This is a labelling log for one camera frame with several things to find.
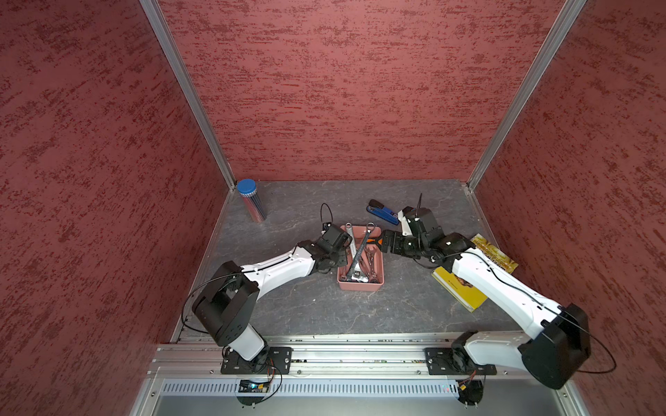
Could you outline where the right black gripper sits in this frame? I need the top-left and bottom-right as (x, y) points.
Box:
(374, 229), (428, 258)

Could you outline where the orange handled adjustable wrench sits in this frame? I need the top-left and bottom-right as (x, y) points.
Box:
(345, 222), (383, 282)

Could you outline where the pink plastic storage box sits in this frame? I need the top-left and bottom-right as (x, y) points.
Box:
(336, 223), (385, 292)

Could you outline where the long silver combination wrench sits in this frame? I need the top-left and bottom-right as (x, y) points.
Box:
(345, 223), (364, 282)

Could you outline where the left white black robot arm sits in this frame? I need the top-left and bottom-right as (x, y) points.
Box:
(191, 224), (353, 363)

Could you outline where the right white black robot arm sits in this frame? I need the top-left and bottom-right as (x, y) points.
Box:
(376, 231), (591, 389)

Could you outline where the blue black stapler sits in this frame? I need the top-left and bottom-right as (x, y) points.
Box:
(366, 199), (400, 225)

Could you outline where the yellow book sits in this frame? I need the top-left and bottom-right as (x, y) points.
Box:
(431, 234), (519, 312)

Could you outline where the blue capped pencil tube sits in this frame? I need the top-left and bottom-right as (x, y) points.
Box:
(236, 179), (266, 223)

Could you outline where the left circuit board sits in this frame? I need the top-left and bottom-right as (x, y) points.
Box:
(239, 380), (272, 395)

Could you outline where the circuit board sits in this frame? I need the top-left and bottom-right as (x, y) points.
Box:
(458, 381), (485, 407)
(239, 380), (272, 395)

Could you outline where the right circuit board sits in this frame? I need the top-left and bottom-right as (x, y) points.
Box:
(458, 381), (485, 407)

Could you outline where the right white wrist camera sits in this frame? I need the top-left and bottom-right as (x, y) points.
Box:
(397, 206), (413, 224)

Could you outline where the aluminium front rail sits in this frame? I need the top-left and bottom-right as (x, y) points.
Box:
(150, 332), (571, 381)

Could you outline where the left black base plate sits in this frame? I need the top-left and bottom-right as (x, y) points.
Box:
(220, 347), (293, 374)

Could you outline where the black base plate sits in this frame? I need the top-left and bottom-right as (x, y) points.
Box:
(220, 347), (293, 374)
(424, 348), (497, 377)

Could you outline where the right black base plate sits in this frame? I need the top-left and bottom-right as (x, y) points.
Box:
(424, 348), (497, 377)

